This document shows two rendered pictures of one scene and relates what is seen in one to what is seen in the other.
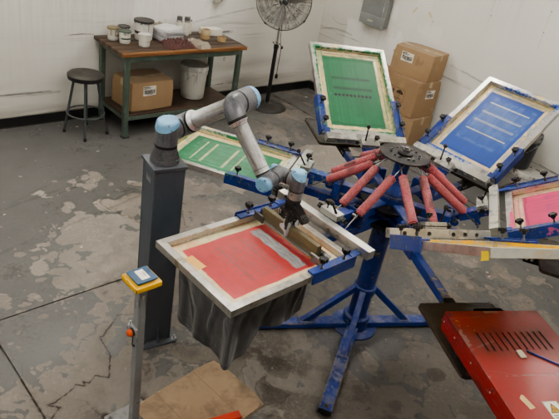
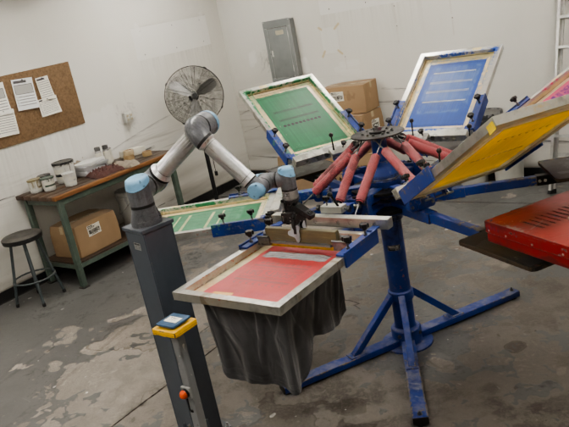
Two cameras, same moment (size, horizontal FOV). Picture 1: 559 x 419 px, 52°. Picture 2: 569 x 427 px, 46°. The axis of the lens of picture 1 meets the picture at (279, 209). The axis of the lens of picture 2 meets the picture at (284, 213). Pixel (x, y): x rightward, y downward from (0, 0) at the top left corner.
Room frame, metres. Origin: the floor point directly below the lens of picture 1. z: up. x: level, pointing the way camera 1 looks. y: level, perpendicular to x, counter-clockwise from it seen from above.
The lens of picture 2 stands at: (-0.50, 0.18, 2.07)
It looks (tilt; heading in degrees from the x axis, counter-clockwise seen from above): 17 degrees down; 356
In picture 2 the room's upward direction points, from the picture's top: 11 degrees counter-clockwise
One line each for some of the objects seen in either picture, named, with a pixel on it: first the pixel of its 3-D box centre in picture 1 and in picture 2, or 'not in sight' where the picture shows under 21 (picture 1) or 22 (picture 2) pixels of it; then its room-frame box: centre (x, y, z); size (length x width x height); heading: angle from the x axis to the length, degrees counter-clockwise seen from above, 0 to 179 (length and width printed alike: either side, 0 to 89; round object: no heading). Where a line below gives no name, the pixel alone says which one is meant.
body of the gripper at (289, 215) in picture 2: (291, 208); (292, 210); (2.50, -0.06, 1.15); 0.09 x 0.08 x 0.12; 47
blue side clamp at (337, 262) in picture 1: (331, 267); (357, 246); (2.32, -0.30, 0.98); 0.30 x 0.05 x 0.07; 137
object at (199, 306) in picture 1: (204, 309); (249, 342); (2.11, 0.26, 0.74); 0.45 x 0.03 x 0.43; 47
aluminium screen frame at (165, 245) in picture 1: (257, 252); (278, 264); (2.33, 0.06, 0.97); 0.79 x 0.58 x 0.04; 137
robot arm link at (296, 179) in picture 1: (297, 180); (286, 178); (2.50, -0.06, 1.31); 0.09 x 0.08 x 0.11; 66
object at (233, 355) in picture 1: (269, 317); (318, 322); (2.15, -0.05, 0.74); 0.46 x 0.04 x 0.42; 137
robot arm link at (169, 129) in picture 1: (167, 130); (139, 189); (2.66, 0.63, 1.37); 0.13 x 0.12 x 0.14; 156
